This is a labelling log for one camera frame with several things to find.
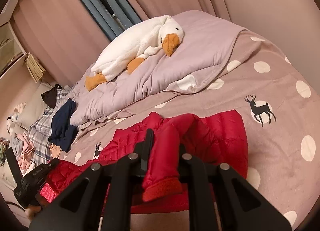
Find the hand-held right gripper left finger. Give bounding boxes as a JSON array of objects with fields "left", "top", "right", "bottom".
[{"left": 29, "top": 129, "right": 154, "bottom": 231}]

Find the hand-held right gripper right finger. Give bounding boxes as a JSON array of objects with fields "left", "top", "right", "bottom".
[{"left": 178, "top": 146, "right": 292, "bottom": 231}]

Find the pink clothes pile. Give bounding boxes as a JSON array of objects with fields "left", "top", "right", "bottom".
[{"left": 15, "top": 131, "right": 37, "bottom": 174}]

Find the person's left hand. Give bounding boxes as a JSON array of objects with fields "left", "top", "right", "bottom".
[{"left": 25, "top": 195, "right": 49, "bottom": 220}]

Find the grey blue garment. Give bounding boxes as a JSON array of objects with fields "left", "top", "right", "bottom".
[{"left": 10, "top": 136, "right": 24, "bottom": 157}]

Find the peach garment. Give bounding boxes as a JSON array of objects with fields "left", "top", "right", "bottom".
[{"left": 49, "top": 143, "right": 63, "bottom": 159}]

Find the grey plaid cloth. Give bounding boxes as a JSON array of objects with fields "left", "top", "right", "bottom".
[{"left": 25, "top": 86, "right": 75, "bottom": 169}]

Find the black and white plush dog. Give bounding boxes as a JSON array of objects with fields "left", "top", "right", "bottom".
[{"left": 6, "top": 114, "right": 20, "bottom": 134}]

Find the navy blue garment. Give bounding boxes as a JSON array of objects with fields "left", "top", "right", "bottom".
[{"left": 48, "top": 98, "right": 78, "bottom": 153}]

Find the beige pillow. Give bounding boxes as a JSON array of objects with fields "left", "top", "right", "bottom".
[{"left": 17, "top": 82, "right": 54, "bottom": 130}]

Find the dark brown garment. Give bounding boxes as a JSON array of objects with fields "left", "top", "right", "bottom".
[{"left": 41, "top": 84, "right": 63, "bottom": 109}]

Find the polka dot bed sheet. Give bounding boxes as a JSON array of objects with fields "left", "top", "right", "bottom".
[{"left": 50, "top": 30, "right": 315, "bottom": 231}]

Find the white goose plush toy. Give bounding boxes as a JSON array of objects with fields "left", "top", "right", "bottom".
[{"left": 85, "top": 15, "right": 185, "bottom": 92}]

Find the yellow striped hanging cloth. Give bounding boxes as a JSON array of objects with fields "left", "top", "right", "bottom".
[{"left": 25, "top": 52, "right": 47, "bottom": 83}]

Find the lilac duvet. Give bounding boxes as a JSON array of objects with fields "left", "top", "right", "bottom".
[{"left": 70, "top": 10, "right": 248, "bottom": 128}]

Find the white shelf unit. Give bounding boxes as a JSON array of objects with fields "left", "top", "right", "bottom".
[{"left": 0, "top": 4, "right": 28, "bottom": 79}]

